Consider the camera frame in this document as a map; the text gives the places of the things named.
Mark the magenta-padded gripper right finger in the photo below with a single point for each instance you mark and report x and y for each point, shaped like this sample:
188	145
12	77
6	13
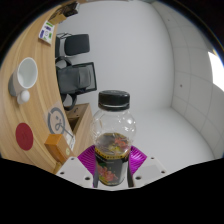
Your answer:
146	168

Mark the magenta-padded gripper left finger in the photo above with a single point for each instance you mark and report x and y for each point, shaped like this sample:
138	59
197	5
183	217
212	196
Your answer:
75	170

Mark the clear bottle with dark label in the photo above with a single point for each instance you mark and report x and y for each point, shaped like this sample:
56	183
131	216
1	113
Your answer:
111	166

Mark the orange-brown rectangular box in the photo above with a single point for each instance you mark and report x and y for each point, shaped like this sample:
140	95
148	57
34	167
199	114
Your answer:
57	146

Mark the wooden side desk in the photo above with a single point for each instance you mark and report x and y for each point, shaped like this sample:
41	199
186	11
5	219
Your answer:
81	123

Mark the round grey printed disc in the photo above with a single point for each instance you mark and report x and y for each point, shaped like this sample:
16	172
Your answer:
56	120

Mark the flat round red coaster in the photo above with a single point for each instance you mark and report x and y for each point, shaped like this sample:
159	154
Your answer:
24	136

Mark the grey mesh office chair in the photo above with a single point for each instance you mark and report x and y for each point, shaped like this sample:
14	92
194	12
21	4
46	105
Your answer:
76	80

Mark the white and grey mug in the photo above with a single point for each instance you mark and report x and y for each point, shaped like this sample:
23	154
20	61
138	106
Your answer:
25	75

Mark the black office chair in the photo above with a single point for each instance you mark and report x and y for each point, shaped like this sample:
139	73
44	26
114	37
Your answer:
75	45

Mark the white booklet with coloured print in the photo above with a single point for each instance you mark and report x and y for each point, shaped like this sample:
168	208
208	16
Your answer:
46	32

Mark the tan cardboard box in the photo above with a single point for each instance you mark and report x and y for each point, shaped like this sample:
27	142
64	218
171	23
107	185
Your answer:
56	18

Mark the black box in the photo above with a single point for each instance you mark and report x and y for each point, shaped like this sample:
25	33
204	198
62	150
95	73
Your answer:
68	9

